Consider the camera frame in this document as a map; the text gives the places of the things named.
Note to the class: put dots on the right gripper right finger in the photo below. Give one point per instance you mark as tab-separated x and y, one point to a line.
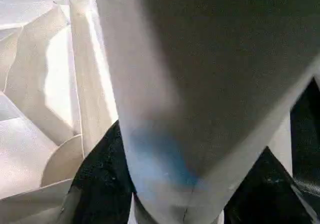
267	196

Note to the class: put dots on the white plastic table leg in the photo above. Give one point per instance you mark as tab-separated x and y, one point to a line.
200	59

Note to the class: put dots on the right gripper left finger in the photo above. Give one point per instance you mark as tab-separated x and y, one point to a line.
105	179

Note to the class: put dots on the white plastic table top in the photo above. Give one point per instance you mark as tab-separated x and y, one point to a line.
37	84

